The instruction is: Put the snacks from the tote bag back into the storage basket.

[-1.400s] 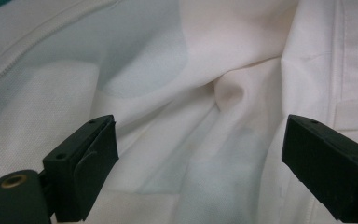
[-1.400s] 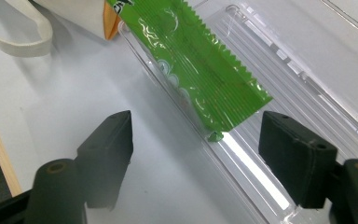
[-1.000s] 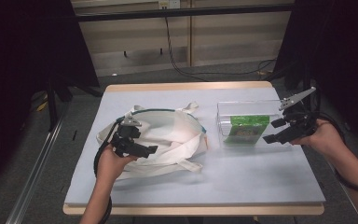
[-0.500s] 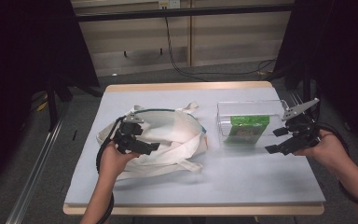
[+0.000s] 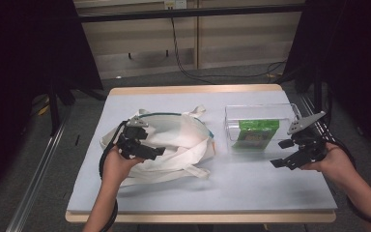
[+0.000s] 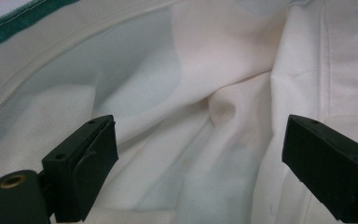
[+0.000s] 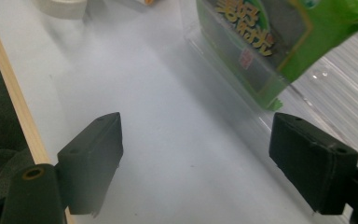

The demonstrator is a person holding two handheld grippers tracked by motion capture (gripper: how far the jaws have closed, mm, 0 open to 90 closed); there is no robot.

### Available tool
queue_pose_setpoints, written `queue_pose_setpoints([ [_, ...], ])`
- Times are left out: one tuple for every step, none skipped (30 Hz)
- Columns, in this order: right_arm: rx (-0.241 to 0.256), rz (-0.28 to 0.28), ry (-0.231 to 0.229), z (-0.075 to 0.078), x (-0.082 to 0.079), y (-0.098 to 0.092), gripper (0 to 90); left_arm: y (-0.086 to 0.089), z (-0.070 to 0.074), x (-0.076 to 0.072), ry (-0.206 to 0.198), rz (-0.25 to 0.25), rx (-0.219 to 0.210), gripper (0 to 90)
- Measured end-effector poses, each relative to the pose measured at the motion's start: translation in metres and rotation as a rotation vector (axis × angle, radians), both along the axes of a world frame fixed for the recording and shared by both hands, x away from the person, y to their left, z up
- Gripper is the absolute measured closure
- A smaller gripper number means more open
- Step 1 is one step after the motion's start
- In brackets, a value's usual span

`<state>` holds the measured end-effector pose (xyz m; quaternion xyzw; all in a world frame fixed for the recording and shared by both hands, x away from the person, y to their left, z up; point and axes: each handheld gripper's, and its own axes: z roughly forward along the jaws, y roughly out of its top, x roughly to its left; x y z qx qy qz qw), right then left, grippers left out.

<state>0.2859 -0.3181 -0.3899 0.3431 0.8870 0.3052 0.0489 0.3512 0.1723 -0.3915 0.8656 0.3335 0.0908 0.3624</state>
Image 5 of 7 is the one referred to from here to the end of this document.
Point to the person's left hand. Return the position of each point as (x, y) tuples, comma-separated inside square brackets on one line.
[(119, 167)]

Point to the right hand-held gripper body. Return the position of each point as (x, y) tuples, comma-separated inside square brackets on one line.
[(310, 148)]

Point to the white canvas tote bag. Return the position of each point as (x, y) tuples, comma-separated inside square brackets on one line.
[(180, 141)]

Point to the dark curtain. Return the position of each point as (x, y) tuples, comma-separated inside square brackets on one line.
[(19, 80), (351, 64)]

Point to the black horizontal bar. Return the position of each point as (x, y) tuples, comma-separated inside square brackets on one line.
[(190, 13)]

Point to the clear plastic container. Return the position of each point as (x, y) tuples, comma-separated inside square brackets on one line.
[(261, 111)]

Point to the green snack packet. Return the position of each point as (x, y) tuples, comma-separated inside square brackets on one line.
[(256, 133)]

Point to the metal floor rail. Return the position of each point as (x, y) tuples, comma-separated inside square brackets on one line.
[(35, 183), (367, 196)]

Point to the wooden table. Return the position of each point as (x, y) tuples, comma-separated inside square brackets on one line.
[(193, 89)]

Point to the person's right hand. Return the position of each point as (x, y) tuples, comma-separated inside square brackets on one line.
[(331, 159)]

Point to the white wall socket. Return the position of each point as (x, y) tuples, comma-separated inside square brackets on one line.
[(175, 4)]

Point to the light blue table mat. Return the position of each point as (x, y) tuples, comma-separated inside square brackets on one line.
[(238, 193)]

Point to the black metal stand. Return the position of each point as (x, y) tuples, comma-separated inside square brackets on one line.
[(54, 109)]

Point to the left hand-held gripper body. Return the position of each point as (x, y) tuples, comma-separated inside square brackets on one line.
[(132, 145)]

